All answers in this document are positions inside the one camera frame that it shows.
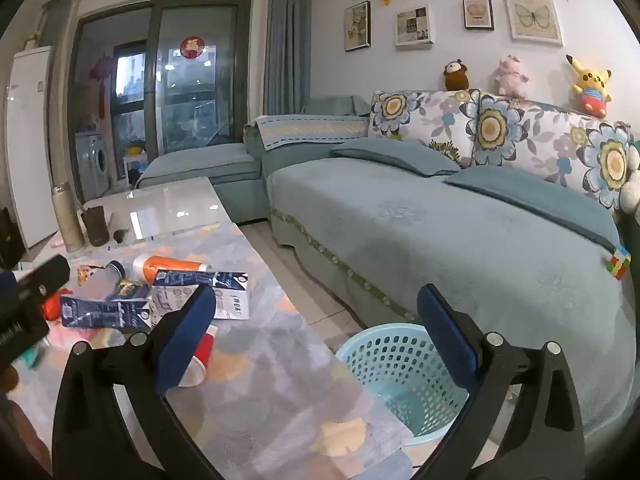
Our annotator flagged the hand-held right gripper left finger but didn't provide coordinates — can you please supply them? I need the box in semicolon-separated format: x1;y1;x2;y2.
51;284;226;480

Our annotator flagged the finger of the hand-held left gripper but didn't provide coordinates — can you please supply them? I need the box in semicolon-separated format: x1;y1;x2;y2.
12;254;71;297

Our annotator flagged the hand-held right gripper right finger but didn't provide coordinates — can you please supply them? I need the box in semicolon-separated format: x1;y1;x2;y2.
415;284;586;480

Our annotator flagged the light blue perforated plastic basket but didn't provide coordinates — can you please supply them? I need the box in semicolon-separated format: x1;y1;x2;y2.
336;323;473;438

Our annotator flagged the orange and white bottle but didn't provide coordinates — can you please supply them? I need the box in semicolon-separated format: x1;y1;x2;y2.
132;253;213;283

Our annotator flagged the red and white paper cup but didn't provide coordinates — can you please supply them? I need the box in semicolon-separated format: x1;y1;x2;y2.
177;324;219;387

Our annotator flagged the beige thermos flask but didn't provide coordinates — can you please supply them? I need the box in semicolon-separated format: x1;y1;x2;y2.
51;185;86;254

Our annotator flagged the clear bottle with dark cap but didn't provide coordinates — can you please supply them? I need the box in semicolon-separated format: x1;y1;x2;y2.
81;260;126;302

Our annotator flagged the brown cup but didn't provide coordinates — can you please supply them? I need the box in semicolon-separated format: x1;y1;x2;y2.
80;206;111;247

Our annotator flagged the blue and white milk carton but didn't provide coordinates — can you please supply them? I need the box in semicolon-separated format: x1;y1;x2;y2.
59;295;153;332
150;269;251;321

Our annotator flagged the pink plastic wrapper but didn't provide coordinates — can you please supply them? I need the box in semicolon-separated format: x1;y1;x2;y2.
49;326;126;352

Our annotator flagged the dark blue snack packet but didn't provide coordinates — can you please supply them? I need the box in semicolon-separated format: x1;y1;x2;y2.
117;280;151;302

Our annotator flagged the teal sectional sofa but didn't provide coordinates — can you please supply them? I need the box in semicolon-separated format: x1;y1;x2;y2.
135;92;640;441

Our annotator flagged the white washing machine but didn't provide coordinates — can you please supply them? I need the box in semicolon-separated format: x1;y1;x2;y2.
75;132;112;200

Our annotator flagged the white refrigerator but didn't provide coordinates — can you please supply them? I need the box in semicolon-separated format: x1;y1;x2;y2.
4;45;59;250

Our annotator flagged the white stool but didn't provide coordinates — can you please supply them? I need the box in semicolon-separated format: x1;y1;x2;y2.
122;153;151;182

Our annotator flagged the teal flat pillow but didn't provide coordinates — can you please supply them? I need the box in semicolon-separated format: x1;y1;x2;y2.
442;166;621;252
330;139;461;177

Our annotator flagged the colourful puzzle cube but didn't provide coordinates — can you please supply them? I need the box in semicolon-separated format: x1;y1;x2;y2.
603;245;632;281

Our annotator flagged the red hanging decoration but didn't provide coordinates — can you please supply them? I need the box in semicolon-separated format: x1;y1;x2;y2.
89;57;114;122

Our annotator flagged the floral sofa back cushion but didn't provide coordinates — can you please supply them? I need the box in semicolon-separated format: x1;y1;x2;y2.
472;93;640;211
368;90;482;167

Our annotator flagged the sliding glass door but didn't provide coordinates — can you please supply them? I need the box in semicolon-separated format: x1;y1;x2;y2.
67;0;254;202

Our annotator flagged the striped teal armrest cover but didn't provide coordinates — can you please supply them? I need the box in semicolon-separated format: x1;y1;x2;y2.
248;114;371;152

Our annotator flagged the brown monkey plush toy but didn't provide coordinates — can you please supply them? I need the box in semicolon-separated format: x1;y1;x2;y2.
442;59;471;92

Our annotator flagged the red round door ornament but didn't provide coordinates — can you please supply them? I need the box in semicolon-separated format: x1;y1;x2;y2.
179;35;205;59

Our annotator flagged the pink pig plush toy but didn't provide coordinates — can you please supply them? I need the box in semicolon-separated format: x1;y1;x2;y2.
494;55;530;99

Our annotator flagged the yellow mouse plush toy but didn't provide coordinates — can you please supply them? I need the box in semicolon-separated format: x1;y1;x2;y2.
565;54;614;119

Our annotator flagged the grey blue curtain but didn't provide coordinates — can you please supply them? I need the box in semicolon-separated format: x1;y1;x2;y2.
263;0;314;117

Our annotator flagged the white collage picture frame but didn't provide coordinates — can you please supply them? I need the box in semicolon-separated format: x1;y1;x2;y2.
394;5;434;50

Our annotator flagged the tall dark picture frame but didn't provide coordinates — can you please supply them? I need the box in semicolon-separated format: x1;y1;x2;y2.
344;1;372;53

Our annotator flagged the small black butterfly frame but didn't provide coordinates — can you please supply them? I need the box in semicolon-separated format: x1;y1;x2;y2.
462;0;495;31

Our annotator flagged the large pale butterfly frame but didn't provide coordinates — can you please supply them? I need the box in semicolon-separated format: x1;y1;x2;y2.
504;0;564;47

